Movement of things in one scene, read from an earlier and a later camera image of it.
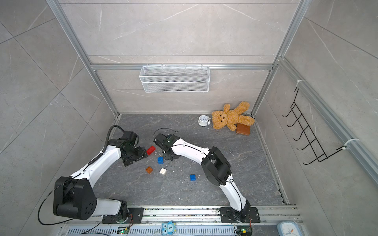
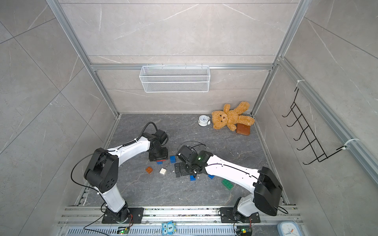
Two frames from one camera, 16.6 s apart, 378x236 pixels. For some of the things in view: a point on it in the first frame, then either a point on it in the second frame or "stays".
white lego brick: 163,171 stays
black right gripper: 166,157 to 183,172
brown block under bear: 243,129 stays
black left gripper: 143,154 to 165,156
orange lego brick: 149,169 stays
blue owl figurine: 169,228 stays
